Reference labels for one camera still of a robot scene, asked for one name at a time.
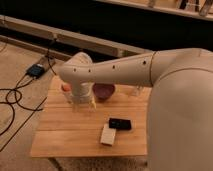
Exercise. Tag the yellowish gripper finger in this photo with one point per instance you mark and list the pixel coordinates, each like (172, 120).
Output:
(75, 106)
(93, 104)

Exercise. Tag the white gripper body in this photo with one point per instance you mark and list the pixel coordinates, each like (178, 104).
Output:
(81, 93)

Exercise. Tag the dark red ceramic bowl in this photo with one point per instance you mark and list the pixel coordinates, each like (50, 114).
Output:
(103, 92)

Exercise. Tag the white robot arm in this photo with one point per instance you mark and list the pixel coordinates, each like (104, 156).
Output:
(180, 107)

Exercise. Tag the white paper cup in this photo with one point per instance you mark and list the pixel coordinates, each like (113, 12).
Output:
(67, 95)

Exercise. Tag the wooden table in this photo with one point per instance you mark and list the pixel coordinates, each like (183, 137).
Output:
(68, 131)

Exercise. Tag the white rectangular box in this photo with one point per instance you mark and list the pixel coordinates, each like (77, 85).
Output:
(108, 135)

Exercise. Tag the black rectangular phone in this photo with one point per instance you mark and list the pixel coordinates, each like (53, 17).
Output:
(120, 124)

